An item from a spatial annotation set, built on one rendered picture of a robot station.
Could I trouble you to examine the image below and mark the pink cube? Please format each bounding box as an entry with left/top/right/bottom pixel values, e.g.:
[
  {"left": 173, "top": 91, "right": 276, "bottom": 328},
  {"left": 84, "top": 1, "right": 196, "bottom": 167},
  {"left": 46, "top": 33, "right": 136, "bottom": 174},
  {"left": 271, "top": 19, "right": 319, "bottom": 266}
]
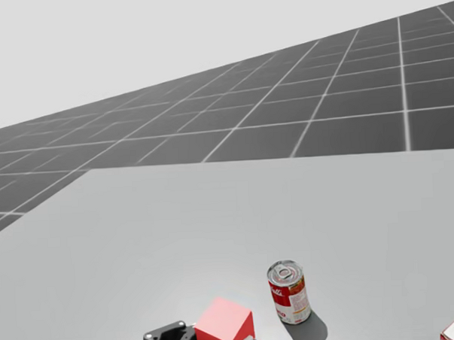
[{"left": 192, "top": 295, "right": 256, "bottom": 340}]

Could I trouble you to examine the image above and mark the red and white can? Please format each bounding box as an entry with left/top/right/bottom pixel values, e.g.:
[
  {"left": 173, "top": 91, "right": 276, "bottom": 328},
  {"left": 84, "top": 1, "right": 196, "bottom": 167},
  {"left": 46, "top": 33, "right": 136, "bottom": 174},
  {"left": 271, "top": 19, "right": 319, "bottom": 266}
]
[{"left": 266, "top": 258, "right": 313, "bottom": 326}]

